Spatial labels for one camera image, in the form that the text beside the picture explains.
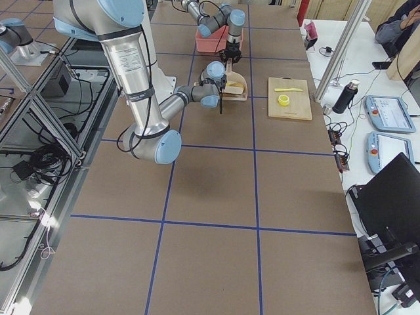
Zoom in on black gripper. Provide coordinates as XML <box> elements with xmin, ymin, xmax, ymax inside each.
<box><xmin>224</xmin><ymin>41</ymin><xmax>242</xmax><ymax>64</ymax></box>

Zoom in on beige dustpan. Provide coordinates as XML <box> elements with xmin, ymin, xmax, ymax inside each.
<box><xmin>222</xmin><ymin>58</ymin><xmax>247</xmax><ymax>101</ymax></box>

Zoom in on yellow toy corn cob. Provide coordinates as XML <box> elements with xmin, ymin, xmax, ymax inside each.
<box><xmin>226</xmin><ymin>81</ymin><xmax>243</xmax><ymax>89</ymax></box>

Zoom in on beige hand brush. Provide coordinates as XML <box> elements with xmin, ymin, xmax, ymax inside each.
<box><xmin>192</xmin><ymin>81</ymin><xmax>247</xmax><ymax>98</ymax></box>

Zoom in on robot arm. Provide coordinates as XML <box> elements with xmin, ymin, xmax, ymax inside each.
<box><xmin>174</xmin><ymin>1</ymin><xmax>245</xmax><ymax>64</ymax></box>
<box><xmin>53</xmin><ymin>1</ymin><xmax>226</xmax><ymax>164</ymax></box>

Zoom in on pink plastic bin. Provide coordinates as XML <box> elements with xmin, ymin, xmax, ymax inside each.
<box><xmin>196</xmin><ymin>26</ymin><xmax>243</xmax><ymax>53</ymax></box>

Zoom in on yellow plastic knife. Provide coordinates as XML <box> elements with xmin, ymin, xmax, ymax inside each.
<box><xmin>274</xmin><ymin>87</ymin><xmax>303</xmax><ymax>92</ymax></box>

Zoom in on yellow lemon slices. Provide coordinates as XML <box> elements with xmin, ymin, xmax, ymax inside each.
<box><xmin>278</xmin><ymin>94</ymin><xmax>290</xmax><ymax>106</ymax></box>

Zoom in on wooden cutting board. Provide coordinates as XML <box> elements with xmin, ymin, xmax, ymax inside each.
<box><xmin>268</xmin><ymin>77</ymin><xmax>312</xmax><ymax>121</ymax></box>

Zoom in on black water bottle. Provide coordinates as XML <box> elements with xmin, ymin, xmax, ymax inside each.
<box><xmin>332</xmin><ymin>79</ymin><xmax>360</xmax><ymax>114</ymax></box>

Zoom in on black power strip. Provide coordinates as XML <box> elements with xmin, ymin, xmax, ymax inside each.
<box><xmin>327</xmin><ymin>129</ymin><xmax>350</xmax><ymax>173</ymax></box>

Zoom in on seated person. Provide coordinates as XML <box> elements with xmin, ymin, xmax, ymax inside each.
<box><xmin>375</xmin><ymin>0</ymin><xmax>419</xmax><ymax>58</ymax></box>

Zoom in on upper teach pendant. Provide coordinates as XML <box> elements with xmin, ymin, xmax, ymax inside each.
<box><xmin>364</xmin><ymin>95</ymin><xmax>416</xmax><ymax>134</ymax></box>

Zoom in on teach pendant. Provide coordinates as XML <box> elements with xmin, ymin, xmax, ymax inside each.
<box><xmin>366</xmin><ymin>131</ymin><xmax>415</xmax><ymax>174</ymax></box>
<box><xmin>364</xmin><ymin>95</ymin><xmax>416</xmax><ymax>134</ymax></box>

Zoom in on lower teach pendant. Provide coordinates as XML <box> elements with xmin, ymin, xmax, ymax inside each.
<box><xmin>366</xmin><ymin>131</ymin><xmax>415</xmax><ymax>174</ymax></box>

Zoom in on black laptop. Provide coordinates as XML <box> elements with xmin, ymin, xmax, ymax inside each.
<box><xmin>349</xmin><ymin>153</ymin><xmax>419</xmax><ymax>244</ymax></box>

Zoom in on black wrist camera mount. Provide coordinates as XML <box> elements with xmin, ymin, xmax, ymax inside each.
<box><xmin>219</xmin><ymin>50</ymin><xmax>228</xmax><ymax>62</ymax></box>

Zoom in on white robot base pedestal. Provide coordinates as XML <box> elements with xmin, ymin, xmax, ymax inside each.
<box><xmin>142</xmin><ymin>1</ymin><xmax>176</xmax><ymax>103</ymax></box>

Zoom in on aluminium frame post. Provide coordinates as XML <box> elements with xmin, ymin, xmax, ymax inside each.
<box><xmin>314</xmin><ymin>0</ymin><xmax>372</xmax><ymax>103</ymax></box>

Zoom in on black box under frame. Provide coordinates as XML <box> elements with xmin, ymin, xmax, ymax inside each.
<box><xmin>41</xmin><ymin>62</ymin><xmax>72</xmax><ymax>97</ymax></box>

